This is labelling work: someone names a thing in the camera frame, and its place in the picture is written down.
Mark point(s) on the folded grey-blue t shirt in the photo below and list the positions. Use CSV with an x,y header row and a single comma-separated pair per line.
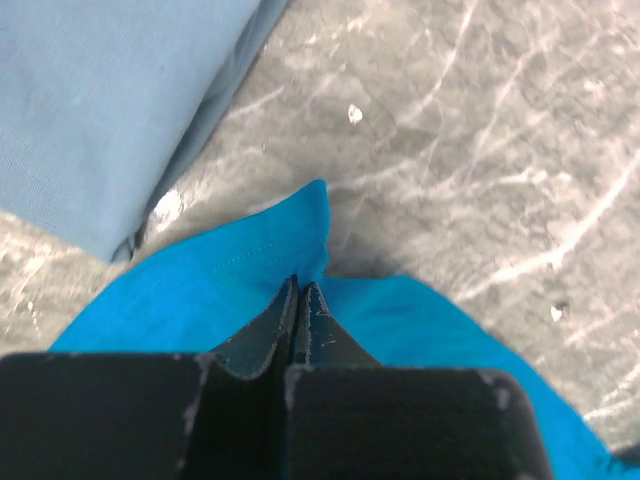
x,y
105,104

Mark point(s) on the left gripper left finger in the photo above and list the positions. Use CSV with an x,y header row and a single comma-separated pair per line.
x,y
210,415

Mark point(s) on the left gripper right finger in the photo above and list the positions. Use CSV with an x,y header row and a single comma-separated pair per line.
x,y
349,417

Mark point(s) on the bright blue t shirt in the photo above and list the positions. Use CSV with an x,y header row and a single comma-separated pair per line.
x,y
195,294

